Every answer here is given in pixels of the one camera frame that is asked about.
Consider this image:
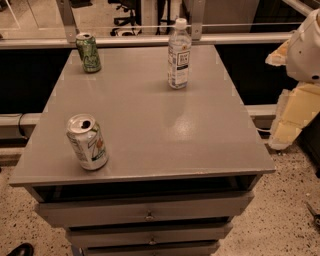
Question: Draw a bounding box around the metal railing frame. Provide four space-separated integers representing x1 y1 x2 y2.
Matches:
0 0 320 50

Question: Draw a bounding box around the white 7up soda can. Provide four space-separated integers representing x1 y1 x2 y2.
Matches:
66 114 109 171

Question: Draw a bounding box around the green soda can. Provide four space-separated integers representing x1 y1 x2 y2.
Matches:
76 33 101 73

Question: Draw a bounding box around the clear plastic water bottle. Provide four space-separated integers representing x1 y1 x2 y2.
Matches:
168 18 192 89

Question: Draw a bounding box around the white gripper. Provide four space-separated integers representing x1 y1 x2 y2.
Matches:
265 9 320 150

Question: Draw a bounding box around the black office chair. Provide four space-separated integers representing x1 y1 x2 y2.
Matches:
108 0 142 36

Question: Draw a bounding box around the grey drawer cabinet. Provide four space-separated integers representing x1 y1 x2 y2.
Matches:
11 46 275 256

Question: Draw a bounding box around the black shoe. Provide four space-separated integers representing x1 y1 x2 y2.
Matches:
6 243 34 256

